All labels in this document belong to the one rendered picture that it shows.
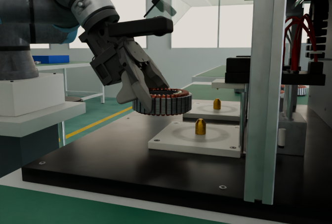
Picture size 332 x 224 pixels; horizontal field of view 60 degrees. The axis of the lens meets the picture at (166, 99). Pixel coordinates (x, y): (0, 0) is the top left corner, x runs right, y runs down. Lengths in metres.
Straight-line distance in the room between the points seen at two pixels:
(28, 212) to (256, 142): 0.26
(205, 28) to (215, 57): 0.55
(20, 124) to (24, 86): 0.14
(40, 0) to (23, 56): 0.36
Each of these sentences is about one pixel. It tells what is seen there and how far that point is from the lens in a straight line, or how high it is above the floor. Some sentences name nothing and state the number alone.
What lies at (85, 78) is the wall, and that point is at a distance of 6.23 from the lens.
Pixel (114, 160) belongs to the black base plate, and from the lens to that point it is 0.45.
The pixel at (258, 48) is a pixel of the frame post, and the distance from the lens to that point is 0.30.
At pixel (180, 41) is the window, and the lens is 5.39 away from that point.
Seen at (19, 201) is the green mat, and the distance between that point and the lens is 0.41.
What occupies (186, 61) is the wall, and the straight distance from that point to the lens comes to 5.37.
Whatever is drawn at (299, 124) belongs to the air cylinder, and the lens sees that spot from 0.49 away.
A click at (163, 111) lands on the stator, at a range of 0.49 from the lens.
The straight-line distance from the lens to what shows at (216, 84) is 0.48.
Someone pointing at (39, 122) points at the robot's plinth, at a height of 0.73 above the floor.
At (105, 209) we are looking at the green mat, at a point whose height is 0.75.
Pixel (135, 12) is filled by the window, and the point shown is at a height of 1.67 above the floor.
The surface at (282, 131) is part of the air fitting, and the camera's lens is 0.48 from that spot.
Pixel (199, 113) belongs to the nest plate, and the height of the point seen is 0.78.
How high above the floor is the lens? 0.93
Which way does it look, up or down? 10 degrees down
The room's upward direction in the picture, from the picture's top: straight up
